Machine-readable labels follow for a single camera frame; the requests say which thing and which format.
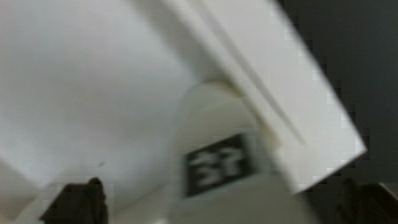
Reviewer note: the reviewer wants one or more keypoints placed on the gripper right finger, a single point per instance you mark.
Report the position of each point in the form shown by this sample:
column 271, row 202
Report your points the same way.
column 368, row 204

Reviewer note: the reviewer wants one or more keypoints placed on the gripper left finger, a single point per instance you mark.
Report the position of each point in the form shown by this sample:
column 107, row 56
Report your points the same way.
column 77, row 207

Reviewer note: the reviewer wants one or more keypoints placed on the white leg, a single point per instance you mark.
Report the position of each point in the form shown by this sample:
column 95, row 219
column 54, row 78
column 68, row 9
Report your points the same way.
column 228, row 187

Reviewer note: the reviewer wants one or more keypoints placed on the white square table top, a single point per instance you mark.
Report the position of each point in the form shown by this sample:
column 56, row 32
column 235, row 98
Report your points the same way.
column 102, row 60

